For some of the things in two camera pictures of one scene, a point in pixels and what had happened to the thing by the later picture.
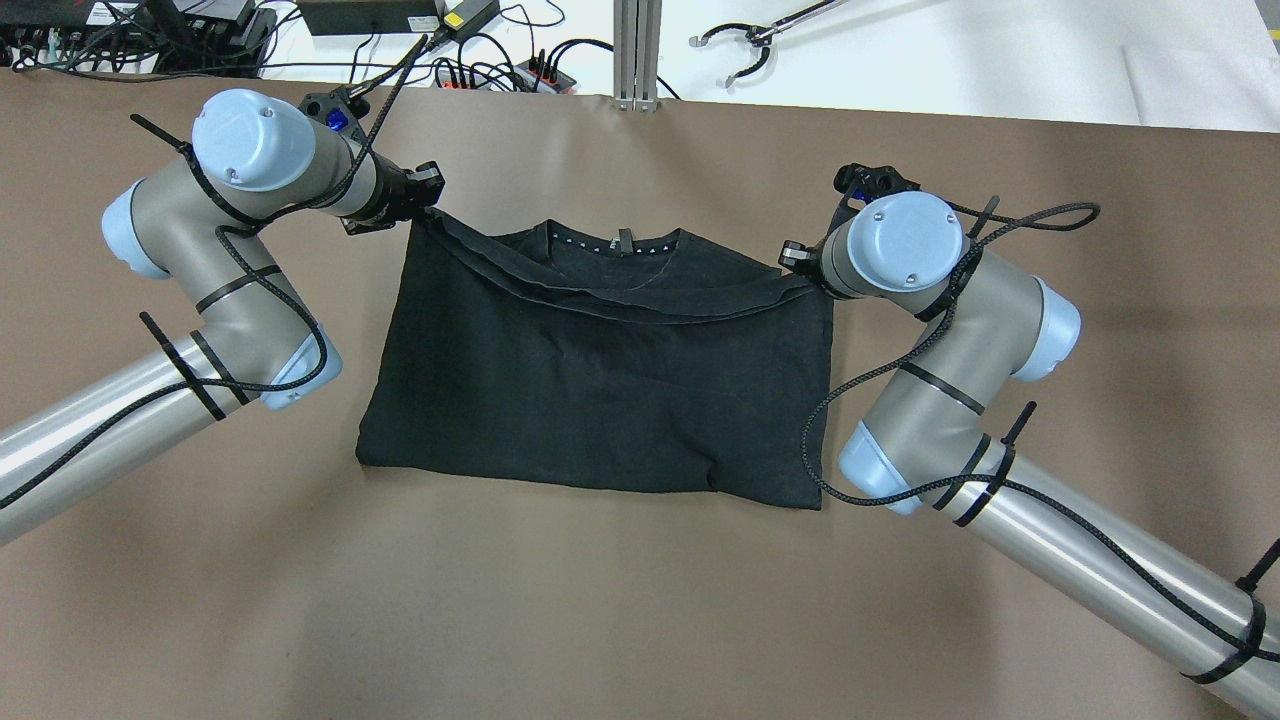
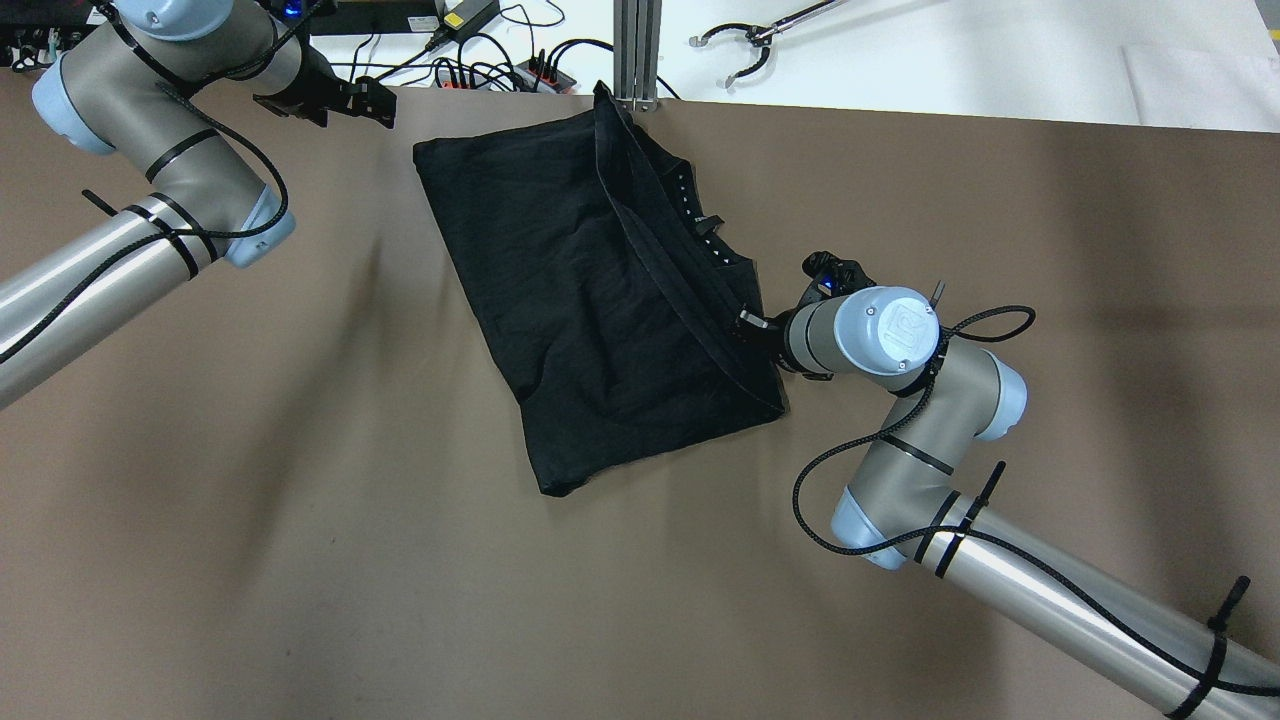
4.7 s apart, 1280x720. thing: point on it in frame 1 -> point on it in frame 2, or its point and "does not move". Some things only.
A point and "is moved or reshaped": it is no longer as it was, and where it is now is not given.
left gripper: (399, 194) -> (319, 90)
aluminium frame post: (636, 45) does not move
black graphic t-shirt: (651, 360) is moved or reshaped
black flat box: (350, 17) does not move
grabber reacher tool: (762, 36) does not move
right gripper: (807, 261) -> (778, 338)
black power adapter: (463, 19) does not move
